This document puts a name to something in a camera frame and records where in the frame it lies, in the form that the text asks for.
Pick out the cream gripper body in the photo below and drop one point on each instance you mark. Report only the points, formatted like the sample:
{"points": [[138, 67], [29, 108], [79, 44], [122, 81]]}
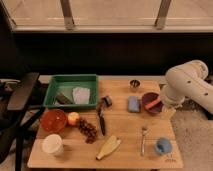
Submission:
{"points": [[169, 112]]}

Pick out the red yellow apple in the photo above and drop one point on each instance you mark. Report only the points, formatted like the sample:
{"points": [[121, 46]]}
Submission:
{"points": [[73, 117]]}

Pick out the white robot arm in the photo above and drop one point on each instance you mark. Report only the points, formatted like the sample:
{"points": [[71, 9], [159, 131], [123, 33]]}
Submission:
{"points": [[188, 80]]}

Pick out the blue cup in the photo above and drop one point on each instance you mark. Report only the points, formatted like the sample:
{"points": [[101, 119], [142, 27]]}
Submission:
{"points": [[163, 146]]}

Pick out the small metal cup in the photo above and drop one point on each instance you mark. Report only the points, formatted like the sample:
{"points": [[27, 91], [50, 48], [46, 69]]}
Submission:
{"points": [[134, 84]]}

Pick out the white plastic cup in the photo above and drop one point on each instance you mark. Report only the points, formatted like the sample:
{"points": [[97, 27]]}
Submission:
{"points": [[53, 145]]}

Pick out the orange carrot in bowl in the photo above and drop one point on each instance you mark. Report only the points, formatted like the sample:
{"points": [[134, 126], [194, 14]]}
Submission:
{"points": [[152, 104]]}

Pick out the purple bowl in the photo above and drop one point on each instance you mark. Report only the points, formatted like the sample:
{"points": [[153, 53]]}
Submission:
{"points": [[150, 97]]}

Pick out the blue sponge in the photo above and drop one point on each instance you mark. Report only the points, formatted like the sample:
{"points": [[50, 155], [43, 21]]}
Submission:
{"points": [[133, 104]]}

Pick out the wooden board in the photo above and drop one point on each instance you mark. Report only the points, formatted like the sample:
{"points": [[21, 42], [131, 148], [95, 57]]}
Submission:
{"points": [[125, 126]]}

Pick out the silver fork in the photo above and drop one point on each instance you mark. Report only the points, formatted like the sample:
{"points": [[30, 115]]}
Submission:
{"points": [[144, 132]]}

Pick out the yellow banana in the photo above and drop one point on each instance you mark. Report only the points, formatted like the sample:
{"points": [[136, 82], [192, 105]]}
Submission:
{"points": [[109, 146]]}

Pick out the bunch of dark grapes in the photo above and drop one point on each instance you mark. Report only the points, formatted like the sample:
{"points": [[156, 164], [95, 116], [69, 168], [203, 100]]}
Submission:
{"points": [[87, 129]]}

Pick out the white cloth in tray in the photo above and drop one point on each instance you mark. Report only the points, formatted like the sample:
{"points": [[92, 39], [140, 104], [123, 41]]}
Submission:
{"points": [[81, 95]]}

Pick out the dark brown block in tray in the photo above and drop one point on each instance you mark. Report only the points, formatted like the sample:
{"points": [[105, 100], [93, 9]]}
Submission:
{"points": [[63, 99]]}

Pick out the green plastic tray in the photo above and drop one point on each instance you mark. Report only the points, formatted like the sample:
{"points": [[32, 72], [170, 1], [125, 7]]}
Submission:
{"points": [[64, 85]]}

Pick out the orange plastic bowl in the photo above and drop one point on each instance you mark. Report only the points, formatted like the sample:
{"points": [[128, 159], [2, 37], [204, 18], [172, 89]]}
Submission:
{"points": [[53, 120]]}

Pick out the black chair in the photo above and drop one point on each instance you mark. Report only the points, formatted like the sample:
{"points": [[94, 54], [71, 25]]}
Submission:
{"points": [[11, 128]]}

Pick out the black handled knife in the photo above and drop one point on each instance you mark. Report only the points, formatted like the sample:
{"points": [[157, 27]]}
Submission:
{"points": [[100, 109]]}

